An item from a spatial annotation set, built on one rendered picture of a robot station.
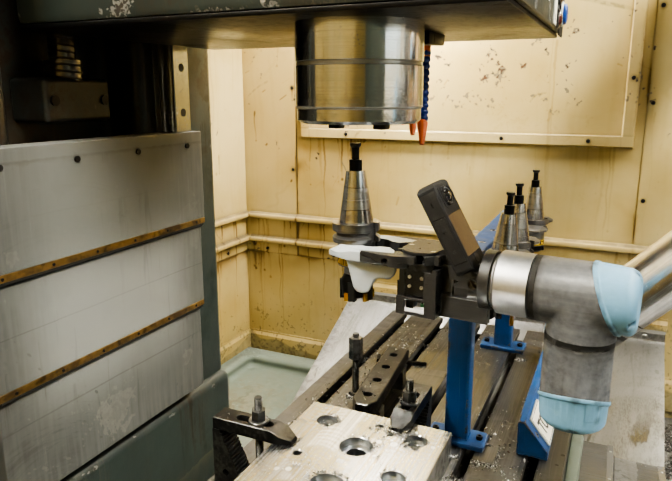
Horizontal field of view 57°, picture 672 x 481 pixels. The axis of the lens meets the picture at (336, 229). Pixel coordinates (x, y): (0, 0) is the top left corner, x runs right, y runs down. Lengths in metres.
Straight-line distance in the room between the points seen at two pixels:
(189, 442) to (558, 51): 1.29
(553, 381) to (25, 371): 0.71
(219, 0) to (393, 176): 1.20
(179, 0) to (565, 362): 0.60
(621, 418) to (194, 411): 0.98
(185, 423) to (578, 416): 0.84
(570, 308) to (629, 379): 1.05
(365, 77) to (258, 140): 1.35
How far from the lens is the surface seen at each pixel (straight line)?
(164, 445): 1.33
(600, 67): 1.75
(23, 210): 0.95
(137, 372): 1.18
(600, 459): 1.51
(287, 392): 2.00
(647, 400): 1.72
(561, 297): 0.71
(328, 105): 0.73
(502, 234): 1.05
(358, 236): 0.80
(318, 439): 0.96
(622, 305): 0.70
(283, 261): 2.09
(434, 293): 0.76
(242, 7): 0.74
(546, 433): 1.16
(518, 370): 1.44
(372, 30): 0.73
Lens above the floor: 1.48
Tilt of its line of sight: 12 degrees down
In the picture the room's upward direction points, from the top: straight up
